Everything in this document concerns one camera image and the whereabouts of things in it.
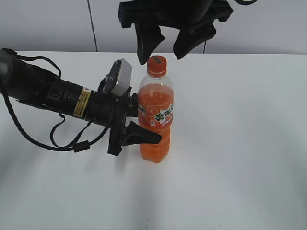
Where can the orange bottle cap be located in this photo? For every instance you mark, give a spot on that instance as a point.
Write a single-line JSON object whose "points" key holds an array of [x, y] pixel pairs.
{"points": [[157, 66]]}

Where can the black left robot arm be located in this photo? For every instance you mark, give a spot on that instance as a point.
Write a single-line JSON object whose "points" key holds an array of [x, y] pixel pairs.
{"points": [[40, 88]]}

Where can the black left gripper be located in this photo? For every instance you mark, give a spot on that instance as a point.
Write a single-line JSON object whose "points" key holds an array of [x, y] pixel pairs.
{"points": [[110, 111]]}

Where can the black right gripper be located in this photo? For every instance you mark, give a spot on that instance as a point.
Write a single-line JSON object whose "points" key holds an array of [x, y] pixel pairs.
{"points": [[147, 15]]}

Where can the orange soda plastic bottle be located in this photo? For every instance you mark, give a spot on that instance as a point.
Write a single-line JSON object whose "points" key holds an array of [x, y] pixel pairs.
{"points": [[155, 113]]}

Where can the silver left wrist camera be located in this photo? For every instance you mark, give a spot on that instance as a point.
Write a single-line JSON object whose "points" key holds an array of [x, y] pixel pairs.
{"points": [[117, 81]]}

